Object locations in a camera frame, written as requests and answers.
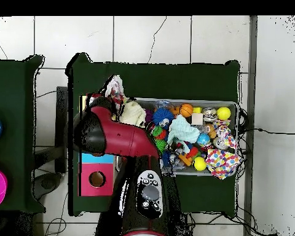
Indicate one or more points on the cream muslin cloth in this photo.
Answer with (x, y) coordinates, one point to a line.
(132, 113)

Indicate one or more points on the polka dot cloth white backing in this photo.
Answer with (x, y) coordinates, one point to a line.
(115, 86)

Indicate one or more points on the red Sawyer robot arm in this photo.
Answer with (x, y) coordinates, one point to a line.
(127, 140)

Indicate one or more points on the silver mesh bin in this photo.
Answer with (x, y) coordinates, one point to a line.
(199, 172)

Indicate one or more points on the wooden box with three holes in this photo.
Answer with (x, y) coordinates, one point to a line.
(84, 189)

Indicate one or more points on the blue spiky puffer ball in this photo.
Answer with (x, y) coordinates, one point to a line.
(162, 115)

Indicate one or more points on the light blue muslin cloth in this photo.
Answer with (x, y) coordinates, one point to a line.
(183, 130)

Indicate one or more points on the orange toy basketball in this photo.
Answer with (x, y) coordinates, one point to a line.
(186, 110)

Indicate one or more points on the wooden cube block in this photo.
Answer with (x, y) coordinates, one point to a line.
(197, 119)

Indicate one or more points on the dark green table cloth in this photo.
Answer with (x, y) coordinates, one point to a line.
(162, 81)

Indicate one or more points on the yellow ball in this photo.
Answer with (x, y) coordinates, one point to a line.
(223, 113)
(199, 163)

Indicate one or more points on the dark green covered side table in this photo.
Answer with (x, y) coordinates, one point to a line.
(14, 86)

